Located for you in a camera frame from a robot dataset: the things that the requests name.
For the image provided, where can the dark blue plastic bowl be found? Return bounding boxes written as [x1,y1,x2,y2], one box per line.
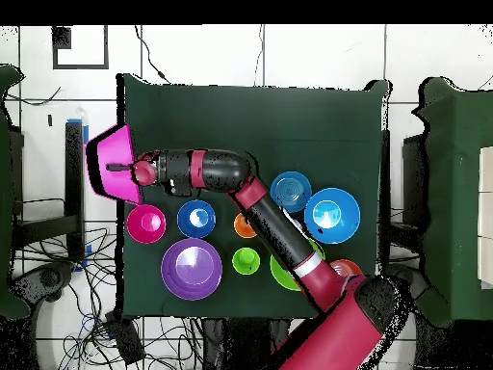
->
[176,198,218,239]

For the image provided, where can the red plastic bowl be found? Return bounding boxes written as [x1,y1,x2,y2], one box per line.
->
[125,203,168,245]

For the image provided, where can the tangle of floor cables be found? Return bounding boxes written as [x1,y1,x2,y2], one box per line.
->
[11,226,205,370]

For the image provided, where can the orange plastic cup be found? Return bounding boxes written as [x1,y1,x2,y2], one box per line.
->
[233,211,258,240]

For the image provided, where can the black pedestal leg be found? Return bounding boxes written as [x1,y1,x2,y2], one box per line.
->
[9,261,74,309]
[380,263,430,305]

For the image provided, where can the black metal stand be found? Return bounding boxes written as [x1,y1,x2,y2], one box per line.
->
[11,119,87,265]

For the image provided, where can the black power adapter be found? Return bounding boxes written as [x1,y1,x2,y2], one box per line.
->
[105,311,145,365]

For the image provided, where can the dark green tablecloth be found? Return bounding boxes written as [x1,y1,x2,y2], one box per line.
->
[116,71,391,320]

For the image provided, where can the green plastic bowl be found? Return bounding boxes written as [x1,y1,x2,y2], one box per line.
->
[269,238,326,292]

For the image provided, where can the orange plastic bowl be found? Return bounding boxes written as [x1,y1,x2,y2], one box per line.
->
[328,258,364,279]

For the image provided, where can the small light blue bowl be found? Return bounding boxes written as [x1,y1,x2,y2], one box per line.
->
[269,171,313,214]

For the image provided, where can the green cloth side table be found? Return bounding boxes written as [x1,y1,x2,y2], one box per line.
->
[0,64,33,321]
[413,76,493,329]

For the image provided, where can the black cable with connector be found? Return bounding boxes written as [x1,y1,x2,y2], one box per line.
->
[133,24,172,85]

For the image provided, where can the stack of white boxes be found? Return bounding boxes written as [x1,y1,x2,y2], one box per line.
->
[477,145,493,290]

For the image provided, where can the large light blue bowl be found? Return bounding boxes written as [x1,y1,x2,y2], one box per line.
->
[303,187,362,245]

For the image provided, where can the purple plastic bowl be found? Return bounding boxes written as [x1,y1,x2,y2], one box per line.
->
[160,237,224,302]

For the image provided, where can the pink plastic bowl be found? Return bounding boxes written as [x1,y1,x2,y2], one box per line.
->
[85,123,143,205]

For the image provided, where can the black square frame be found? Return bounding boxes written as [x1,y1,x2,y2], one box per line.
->
[51,24,110,70]

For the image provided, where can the green plastic cup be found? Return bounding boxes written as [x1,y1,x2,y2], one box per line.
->
[231,247,262,277]

